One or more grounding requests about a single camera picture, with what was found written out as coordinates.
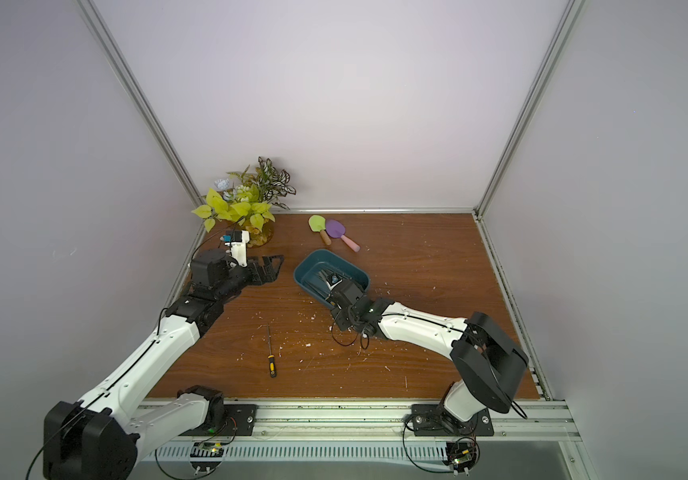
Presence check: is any teal plastic storage box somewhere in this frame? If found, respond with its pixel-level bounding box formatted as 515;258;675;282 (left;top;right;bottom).
293;249;371;310

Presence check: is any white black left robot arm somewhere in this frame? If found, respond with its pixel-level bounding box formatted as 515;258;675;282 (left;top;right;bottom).
37;249;284;479

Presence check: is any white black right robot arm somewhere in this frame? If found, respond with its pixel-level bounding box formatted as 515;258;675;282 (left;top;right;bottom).
325;275;529;423

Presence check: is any amber glass vase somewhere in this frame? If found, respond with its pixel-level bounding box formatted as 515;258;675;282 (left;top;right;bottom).
227;219;275;248

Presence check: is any artificial green leafy plant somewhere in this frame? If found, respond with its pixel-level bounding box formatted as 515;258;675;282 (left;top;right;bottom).
191;157;297;232

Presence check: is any right small circuit board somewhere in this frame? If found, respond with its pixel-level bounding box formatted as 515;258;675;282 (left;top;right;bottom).
446;438;481;476

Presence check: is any small circuit board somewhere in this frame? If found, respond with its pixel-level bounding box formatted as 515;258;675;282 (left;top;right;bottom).
446;438;481;476
189;442;226;477

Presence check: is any left small circuit board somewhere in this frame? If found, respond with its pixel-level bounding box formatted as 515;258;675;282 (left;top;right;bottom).
189;442;226;477

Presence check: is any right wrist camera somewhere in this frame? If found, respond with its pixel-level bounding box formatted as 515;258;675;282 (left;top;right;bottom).
320;270;343;290

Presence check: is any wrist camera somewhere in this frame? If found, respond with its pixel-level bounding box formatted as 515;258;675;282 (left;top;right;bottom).
320;270;343;290
221;230;250;267

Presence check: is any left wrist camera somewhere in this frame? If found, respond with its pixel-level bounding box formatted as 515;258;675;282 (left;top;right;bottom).
221;230;250;267

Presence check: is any green trowel wooden handle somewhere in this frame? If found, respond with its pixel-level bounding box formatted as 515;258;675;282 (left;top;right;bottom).
308;215;332;246

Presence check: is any purple trowel pink handle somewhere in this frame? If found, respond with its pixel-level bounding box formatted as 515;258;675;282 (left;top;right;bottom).
325;219;361;252

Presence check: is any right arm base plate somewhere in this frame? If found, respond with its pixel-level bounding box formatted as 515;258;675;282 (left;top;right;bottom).
407;404;495;437

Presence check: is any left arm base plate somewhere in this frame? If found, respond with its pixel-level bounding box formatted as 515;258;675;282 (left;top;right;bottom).
181;403;258;437

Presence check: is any white slotted cable duct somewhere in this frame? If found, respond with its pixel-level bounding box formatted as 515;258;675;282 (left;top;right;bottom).
157;439;447;463

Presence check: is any aluminium mounting rail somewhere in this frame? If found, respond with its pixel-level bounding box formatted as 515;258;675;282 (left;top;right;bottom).
133;399;582;444

